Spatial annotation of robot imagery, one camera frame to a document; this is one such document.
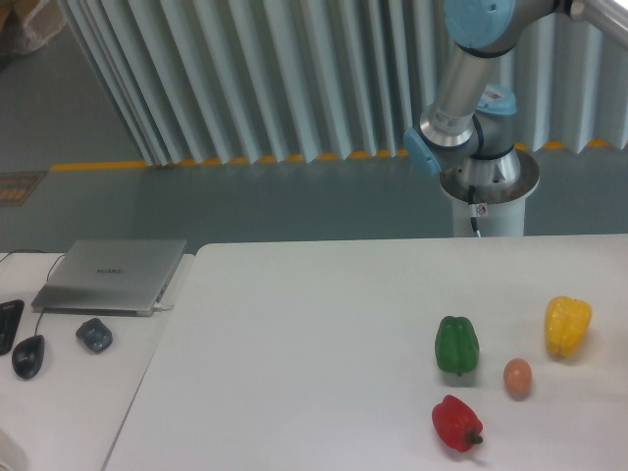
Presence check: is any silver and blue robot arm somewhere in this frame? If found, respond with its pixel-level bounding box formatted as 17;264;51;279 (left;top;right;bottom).
403;1;627;176

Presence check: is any white laptop plug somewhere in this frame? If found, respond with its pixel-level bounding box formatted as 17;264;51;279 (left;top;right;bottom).
153;303;174;312

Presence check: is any green bell pepper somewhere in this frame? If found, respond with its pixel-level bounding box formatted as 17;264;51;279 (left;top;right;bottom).
435;316;480;376

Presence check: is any white folding screen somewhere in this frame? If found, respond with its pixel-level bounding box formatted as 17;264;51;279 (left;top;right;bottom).
62;1;627;166

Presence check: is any silver closed laptop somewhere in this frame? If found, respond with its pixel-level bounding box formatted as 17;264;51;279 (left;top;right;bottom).
31;239;186;317

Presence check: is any red bell pepper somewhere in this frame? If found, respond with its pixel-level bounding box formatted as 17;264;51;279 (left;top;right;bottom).
431;394;484;452

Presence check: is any dark grey earbuds case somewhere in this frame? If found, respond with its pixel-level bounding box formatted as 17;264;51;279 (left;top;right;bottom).
76;318;114;354

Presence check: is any brown egg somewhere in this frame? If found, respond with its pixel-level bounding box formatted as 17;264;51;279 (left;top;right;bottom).
502;358;533;399

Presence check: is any yellow bell pepper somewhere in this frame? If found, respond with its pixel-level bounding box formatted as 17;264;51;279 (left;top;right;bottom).
544;296;593;358

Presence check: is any black computer mouse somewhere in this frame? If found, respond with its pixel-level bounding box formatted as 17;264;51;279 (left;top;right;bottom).
12;335;45;380

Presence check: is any black keyboard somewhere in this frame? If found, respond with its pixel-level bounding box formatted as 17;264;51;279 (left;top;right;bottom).
0;299;25;356

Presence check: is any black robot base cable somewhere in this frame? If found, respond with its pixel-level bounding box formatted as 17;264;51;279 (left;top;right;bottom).
468;183;485;239

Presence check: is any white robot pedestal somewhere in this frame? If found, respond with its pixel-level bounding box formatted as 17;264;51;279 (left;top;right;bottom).
440;149;540;237

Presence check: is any black mouse cable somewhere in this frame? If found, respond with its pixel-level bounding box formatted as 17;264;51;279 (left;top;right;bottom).
0;249;68;340

